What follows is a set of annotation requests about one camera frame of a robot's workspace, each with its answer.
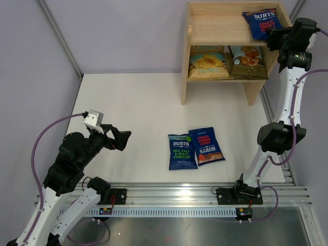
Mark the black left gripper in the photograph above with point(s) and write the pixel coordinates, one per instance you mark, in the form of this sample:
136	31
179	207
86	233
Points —
119	142

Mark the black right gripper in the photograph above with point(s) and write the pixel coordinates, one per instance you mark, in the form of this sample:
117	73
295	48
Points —
273	35

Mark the blue Burts spicy chilli bag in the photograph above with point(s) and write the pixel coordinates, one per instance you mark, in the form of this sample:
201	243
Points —
261	22

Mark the light blue cassava chips bag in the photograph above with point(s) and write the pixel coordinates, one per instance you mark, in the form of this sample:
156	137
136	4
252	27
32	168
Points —
247	62

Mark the blue Burts sea salt bag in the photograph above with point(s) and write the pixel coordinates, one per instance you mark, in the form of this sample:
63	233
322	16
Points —
182	153

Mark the tan kettle chips bag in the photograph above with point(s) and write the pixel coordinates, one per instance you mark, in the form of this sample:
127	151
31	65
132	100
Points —
207	62

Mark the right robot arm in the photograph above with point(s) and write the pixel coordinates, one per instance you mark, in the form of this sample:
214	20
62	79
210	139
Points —
277	140

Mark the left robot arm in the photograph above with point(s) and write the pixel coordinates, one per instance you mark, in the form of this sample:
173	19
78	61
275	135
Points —
47	226

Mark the upside-down Burts spicy chilli bag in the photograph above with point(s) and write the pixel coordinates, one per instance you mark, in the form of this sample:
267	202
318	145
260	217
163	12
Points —
206	145

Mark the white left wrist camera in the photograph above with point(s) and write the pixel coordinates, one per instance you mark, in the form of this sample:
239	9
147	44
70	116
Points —
93	121

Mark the black left base bracket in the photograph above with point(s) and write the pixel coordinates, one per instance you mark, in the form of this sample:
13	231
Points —
116	196

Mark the black base bracket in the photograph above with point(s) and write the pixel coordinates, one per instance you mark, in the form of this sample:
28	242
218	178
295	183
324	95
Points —
116	196
226	196

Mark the aluminium mounting rail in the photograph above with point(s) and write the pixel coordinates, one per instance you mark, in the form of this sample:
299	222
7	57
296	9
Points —
198	194

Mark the white slotted cable duct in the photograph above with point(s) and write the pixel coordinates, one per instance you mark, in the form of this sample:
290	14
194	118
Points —
162	212

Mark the black right base bracket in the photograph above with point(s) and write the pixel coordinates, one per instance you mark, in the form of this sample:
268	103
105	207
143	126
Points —
226	196

